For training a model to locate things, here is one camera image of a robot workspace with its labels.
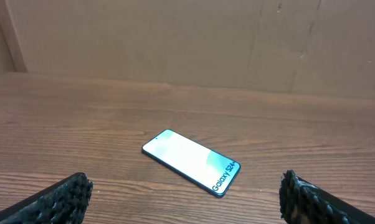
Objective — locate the Samsung Galaxy smartphone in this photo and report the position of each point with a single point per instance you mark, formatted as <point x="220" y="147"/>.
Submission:
<point x="208" y="169"/>

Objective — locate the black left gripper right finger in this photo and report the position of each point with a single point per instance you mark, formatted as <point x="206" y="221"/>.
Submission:
<point x="302" y="202"/>

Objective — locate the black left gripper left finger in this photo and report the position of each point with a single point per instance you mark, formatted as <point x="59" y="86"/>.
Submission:
<point x="63" y="202"/>

